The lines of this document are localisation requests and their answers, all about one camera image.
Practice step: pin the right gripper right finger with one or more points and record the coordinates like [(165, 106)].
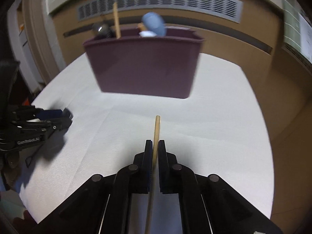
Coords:
[(166, 173)]

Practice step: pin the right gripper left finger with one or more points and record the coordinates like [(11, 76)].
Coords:
[(143, 175)]

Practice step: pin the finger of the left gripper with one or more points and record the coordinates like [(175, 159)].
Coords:
[(58, 124), (54, 114)]

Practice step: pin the wooden chopstick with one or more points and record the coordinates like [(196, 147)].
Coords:
[(154, 164), (116, 21)]

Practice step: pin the dark steel spoon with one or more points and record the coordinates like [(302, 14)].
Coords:
[(102, 31)]

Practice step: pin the white plastic spoon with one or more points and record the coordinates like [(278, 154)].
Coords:
[(147, 34)]

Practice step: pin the blue plastic spoon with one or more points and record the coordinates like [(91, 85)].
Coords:
[(155, 23)]

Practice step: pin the small shovel spoon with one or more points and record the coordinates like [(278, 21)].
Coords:
[(28, 161)]

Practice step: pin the brown wooden spoon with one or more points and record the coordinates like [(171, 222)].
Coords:
[(141, 27)]

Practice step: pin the person left hand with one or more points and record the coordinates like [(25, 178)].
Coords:
[(10, 169)]

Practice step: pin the white tablecloth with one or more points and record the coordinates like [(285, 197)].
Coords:
[(218, 129)]

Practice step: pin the purple plastic utensil holder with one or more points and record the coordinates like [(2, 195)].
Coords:
[(162, 66)]

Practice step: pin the grey ventilation grille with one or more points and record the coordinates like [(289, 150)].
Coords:
[(226, 9)]

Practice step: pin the green checked towel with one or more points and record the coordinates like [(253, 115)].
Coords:
[(297, 32)]

